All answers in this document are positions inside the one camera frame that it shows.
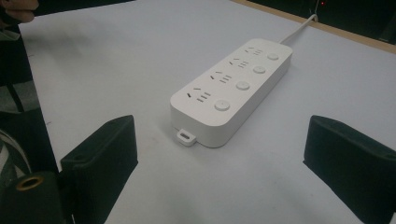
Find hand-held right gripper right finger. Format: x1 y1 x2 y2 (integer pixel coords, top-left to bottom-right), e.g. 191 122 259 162
303 114 396 224

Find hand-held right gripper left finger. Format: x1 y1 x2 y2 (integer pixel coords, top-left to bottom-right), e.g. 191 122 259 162
59 114 139 224

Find white power strip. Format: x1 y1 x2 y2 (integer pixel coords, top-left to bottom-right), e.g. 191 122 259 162
169 37 294 148

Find striped black white cloth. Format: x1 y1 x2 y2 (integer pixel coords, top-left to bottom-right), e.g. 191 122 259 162
0 129 33 188

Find white power cable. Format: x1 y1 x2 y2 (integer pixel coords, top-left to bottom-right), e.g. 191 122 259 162
278 13 319 45

